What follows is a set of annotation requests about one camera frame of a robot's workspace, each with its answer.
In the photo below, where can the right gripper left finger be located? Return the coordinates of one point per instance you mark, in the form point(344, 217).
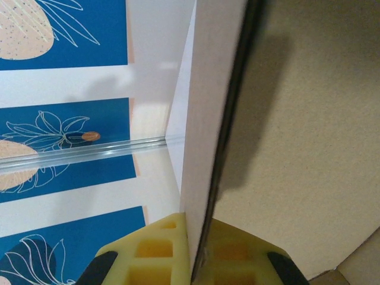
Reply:
point(154, 258)

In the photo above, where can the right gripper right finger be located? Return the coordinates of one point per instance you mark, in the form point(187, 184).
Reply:
point(243, 261)

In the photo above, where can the brown cardboard box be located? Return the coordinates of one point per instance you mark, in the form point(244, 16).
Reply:
point(297, 133)

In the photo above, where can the clear plastic rail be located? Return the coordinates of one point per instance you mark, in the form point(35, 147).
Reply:
point(89, 151)

